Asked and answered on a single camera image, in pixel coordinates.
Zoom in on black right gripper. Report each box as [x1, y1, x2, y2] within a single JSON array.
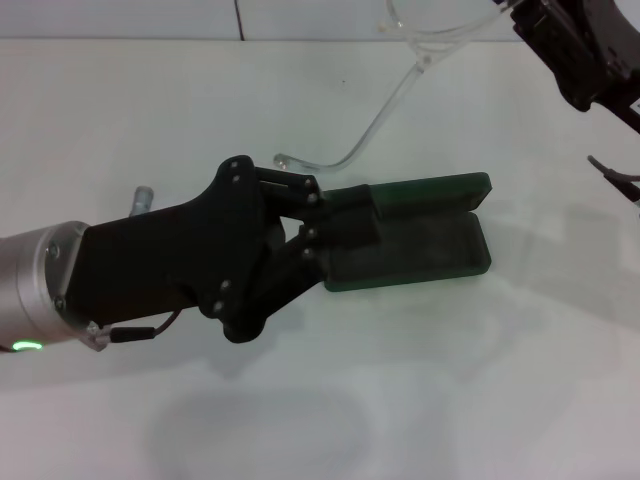
[[492, 0, 640, 132]]

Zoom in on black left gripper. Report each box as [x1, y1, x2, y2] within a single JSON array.
[[64, 154, 281, 346]]

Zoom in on clear white glasses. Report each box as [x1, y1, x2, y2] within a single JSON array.
[[272, 0, 521, 176]]

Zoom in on green glasses case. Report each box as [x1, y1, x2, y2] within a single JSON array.
[[319, 171, 494, 294]]

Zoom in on silver left connector plug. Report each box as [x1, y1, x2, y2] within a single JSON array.
[[130, 185, 154, 219]]

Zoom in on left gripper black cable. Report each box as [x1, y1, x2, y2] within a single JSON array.
[[87, 307, 187, 352]]

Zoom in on right gripper cable with plugs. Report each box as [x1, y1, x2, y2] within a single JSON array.
[[586, 154, 640, 207]]

